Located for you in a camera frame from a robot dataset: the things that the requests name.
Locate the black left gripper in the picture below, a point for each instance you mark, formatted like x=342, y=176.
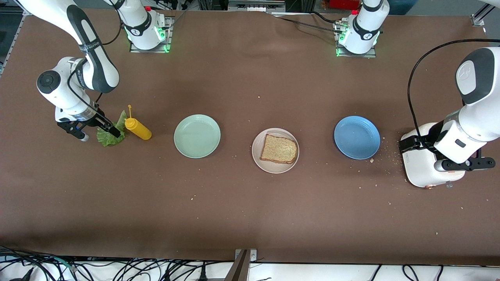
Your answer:
x=426, y=140

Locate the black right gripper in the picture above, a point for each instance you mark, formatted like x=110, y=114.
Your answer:
x=98, y=120

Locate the green lettuce leaf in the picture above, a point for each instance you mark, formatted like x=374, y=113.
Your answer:
x=107, y=138

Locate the yellow mustard squeeze bottle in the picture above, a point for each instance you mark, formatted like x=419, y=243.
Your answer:
x=140, y=130

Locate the brown bread slice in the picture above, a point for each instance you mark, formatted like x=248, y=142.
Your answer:
x=278, y=149

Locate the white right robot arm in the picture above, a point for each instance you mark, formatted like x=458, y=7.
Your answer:
x=93, y=58

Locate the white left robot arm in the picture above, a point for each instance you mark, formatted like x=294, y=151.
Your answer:
x=474, y=117

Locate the blue plate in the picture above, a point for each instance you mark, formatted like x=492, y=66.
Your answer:
x=356, y=137

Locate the light green plate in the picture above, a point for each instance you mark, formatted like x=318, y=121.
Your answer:
x=197, y=136

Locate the beige plate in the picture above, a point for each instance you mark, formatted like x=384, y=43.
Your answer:
x=273, y=167

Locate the white toaster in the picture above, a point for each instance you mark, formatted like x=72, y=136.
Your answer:
x=418, y=169

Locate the brown table cover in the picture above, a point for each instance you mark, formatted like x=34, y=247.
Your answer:
x=234, y=78

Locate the person in blue jeans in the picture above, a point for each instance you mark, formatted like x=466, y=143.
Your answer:
x=402, y=4

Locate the red box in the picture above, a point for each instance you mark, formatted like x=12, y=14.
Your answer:
x=343, y=4

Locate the grey metal equipment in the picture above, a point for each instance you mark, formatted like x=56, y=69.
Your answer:
x=254, y=6

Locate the grey metal strut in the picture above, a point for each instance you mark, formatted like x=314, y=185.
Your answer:
x=238, y=269

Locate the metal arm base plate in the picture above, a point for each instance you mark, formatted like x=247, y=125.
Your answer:
x=357, y=55
x=169, y=43

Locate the silver corner bracket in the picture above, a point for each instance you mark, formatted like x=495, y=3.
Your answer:
x=253, y=255

